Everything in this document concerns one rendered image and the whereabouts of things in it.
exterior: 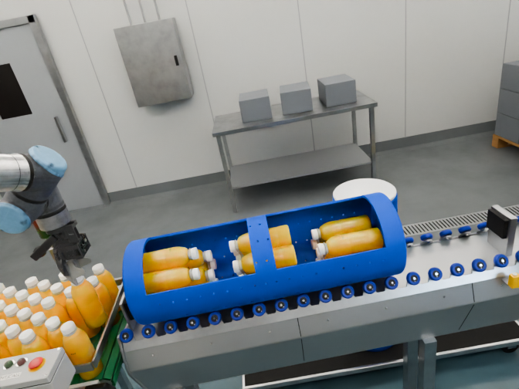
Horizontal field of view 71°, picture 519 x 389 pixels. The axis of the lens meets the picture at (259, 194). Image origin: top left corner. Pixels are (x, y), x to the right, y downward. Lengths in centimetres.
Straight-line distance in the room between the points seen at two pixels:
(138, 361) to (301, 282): 62
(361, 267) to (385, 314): 24
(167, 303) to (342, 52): 373
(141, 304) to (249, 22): 353
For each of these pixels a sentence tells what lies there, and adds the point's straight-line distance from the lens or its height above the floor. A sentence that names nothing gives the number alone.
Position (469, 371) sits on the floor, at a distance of 237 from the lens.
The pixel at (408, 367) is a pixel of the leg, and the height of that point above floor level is 31.
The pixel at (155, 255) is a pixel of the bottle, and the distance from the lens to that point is 126.
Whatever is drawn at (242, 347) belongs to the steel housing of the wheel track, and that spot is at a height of 84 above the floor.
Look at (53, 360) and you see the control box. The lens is 121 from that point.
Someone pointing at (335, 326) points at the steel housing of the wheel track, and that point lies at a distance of 133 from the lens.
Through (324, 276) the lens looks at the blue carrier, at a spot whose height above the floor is 108.
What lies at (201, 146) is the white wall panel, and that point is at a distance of 454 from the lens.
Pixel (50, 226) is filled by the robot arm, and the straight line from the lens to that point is 122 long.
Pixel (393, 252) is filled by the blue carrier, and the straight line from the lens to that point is 120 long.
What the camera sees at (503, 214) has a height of 108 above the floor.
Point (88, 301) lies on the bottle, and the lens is 137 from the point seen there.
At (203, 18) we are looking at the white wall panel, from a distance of 431.
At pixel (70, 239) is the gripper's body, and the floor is 132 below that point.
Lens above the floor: 183
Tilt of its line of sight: 26 degrees down
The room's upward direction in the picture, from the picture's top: 11 degrees counter-clockwise
